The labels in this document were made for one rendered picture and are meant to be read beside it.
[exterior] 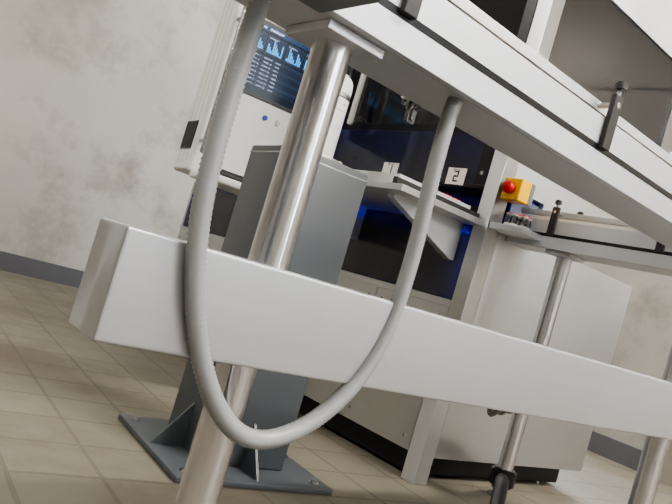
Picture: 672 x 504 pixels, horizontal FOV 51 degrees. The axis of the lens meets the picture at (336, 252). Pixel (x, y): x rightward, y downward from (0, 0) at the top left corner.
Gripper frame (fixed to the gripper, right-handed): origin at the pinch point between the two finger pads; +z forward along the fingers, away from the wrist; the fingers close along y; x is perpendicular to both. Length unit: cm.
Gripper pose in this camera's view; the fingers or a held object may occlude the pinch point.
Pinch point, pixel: (409, 116)
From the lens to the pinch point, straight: 221.2
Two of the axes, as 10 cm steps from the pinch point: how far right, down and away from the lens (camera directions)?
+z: -2.8, 9.6, -0.4
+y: -6.2, -1.5, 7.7
